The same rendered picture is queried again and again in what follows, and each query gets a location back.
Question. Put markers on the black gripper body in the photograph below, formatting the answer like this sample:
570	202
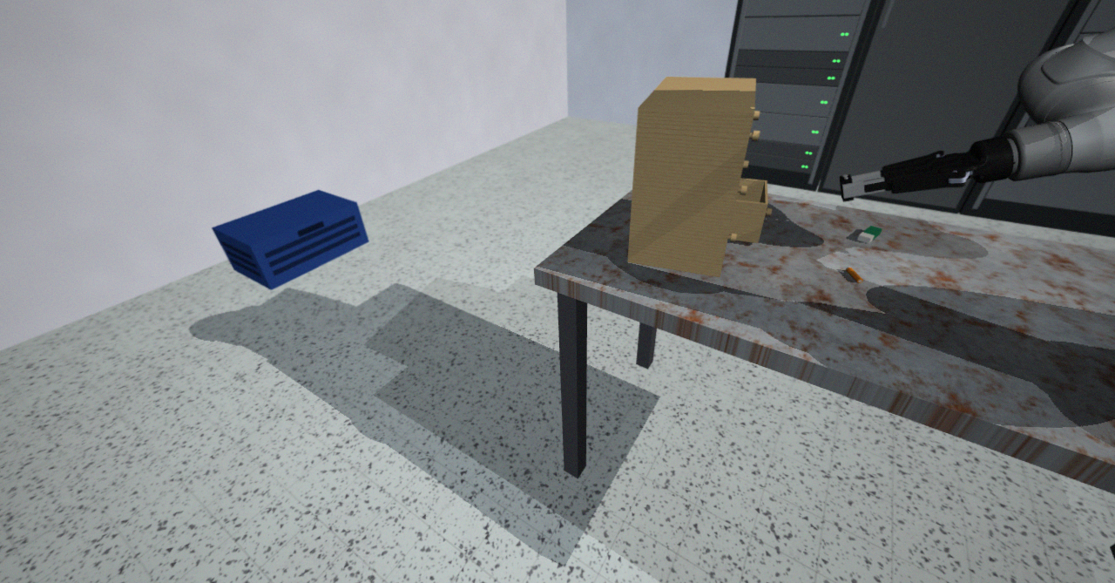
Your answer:
989	159

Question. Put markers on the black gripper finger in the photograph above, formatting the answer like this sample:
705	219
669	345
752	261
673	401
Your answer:
907	166
905	182

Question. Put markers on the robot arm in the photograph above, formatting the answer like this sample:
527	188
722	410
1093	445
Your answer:
1071	91

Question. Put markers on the small wooden chest of drawers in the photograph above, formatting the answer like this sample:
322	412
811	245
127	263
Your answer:
691	143

